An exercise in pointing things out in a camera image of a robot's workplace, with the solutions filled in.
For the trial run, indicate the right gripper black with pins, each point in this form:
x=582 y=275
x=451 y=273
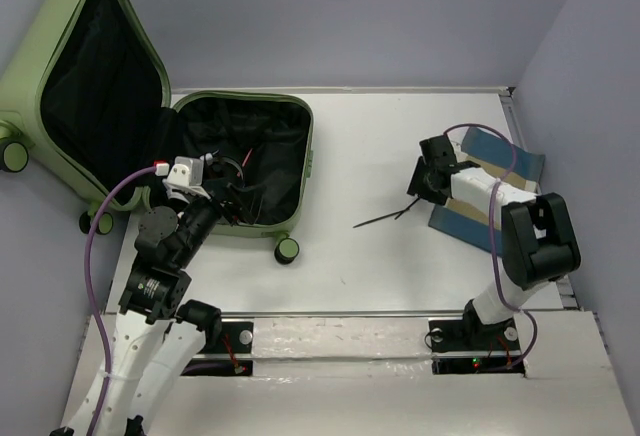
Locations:
x=418 y=185

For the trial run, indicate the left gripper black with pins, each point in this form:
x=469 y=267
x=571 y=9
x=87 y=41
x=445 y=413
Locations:
x=233 y=212

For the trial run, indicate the black chopstick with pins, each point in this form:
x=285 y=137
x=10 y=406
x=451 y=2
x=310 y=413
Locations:
x=408 y=208
x=394 y=215

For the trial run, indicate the red chopstick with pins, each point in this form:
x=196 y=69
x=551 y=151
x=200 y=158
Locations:
x=247 y=157

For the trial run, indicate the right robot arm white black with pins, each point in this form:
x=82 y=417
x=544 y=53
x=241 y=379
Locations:
x=531 y=238

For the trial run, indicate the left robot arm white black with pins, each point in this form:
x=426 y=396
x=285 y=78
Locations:
x=157 y=331

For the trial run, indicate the green open suitcase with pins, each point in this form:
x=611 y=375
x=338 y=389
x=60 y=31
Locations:
x=87 y=95

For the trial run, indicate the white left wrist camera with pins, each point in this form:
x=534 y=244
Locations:
x=185 y=176

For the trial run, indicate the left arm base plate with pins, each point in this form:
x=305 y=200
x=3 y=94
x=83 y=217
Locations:
x=230 y=355

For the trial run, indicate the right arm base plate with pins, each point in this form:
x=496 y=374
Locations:
x=491 y=351

